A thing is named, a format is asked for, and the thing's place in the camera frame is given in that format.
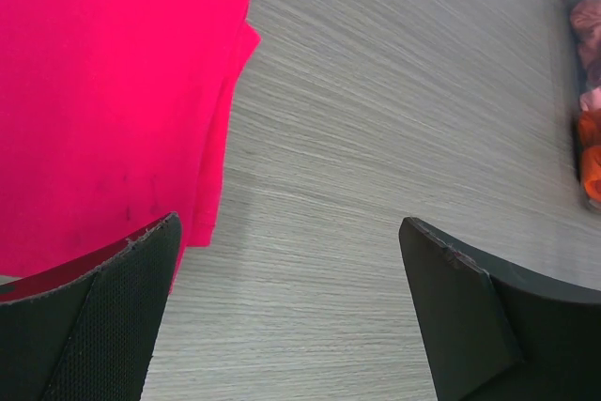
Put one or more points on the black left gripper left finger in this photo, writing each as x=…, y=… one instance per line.
x=86, y=329

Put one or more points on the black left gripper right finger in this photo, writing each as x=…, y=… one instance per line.
x=493, y=330

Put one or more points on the light pink t shirt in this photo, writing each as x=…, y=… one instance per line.
x=590, y=101

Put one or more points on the orange t shirt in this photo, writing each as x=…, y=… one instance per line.
x=589, y=155

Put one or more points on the folded magenta t shirt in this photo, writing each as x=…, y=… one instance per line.
x=113, y=114

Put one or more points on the dusty rose t shirt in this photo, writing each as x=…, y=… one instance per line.
x=585, y=20

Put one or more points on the grey plastic tray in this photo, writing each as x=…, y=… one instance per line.
x=583, y=86

